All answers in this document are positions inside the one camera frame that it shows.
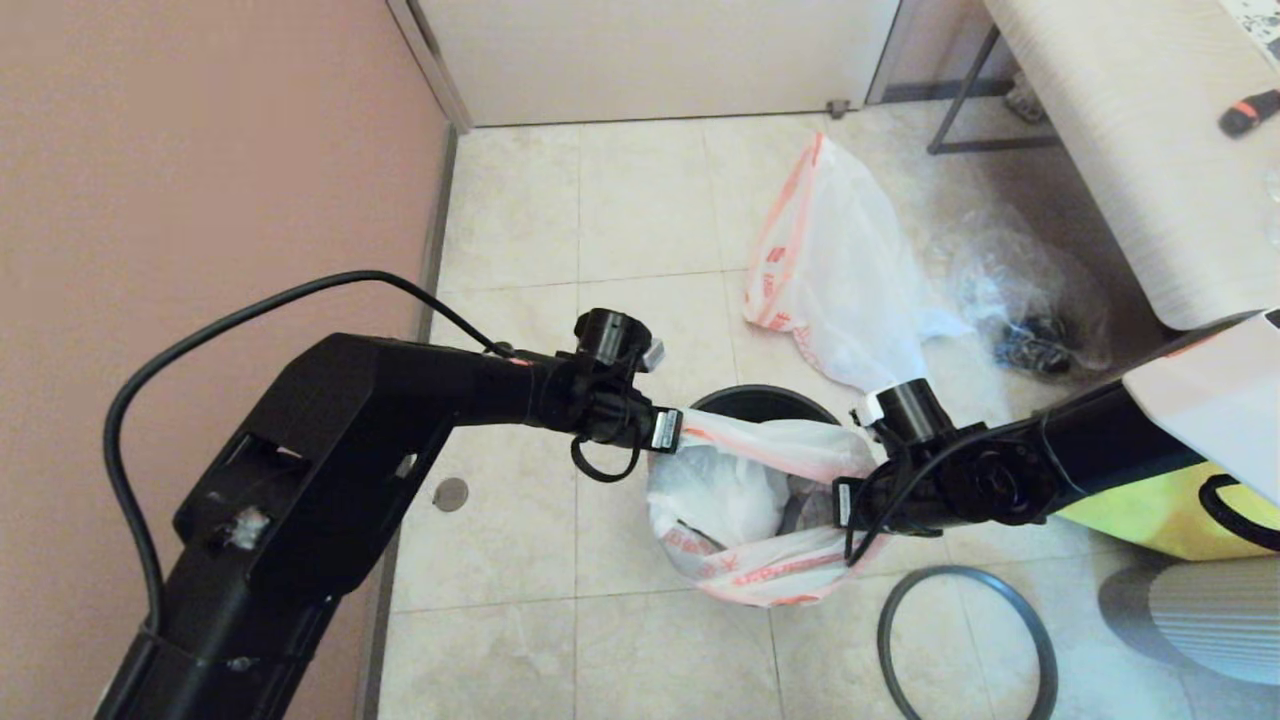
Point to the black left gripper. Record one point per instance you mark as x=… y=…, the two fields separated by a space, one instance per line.
x=665 y=430

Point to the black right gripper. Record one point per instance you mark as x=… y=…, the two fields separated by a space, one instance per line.
x=850 y=503

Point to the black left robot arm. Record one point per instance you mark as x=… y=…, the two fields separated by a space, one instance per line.
x=330 y=460

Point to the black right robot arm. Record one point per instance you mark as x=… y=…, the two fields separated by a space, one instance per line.
x=1100 y=450

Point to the black round trash bin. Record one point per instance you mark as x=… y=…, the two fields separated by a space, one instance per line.
x=760 y=398

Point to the dark cable bundle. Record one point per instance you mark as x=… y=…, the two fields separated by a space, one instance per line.
x=1035 y=350

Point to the clear crumpled plastic bag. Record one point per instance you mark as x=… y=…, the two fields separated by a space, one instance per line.
x=1010 y=285

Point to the yellow non-woven shopping bag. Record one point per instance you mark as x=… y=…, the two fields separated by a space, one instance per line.
x=1150 y=515

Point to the round metal floor drain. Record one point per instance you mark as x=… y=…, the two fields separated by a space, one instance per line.
x=452 y=494

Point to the metal door stop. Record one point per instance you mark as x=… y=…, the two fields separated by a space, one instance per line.
x=838 y=108

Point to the white door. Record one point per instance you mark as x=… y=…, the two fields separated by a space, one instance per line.
x=650 y=60

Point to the white ribbed bin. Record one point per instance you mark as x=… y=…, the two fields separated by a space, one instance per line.
x=1220 y=620

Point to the grey item under table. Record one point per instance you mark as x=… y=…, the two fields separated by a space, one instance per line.
x=1022 y=100

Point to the light wood-grain table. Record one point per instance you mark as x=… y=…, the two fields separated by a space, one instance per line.
x=1120 y=150

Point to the black and orange marker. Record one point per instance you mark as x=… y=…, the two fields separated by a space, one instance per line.
x=1248 y=112

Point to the black-white patterned paper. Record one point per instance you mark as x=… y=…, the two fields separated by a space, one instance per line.
x=1262 y=18

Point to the dark metal table frame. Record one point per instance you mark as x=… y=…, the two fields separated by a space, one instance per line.
x=985 y=148

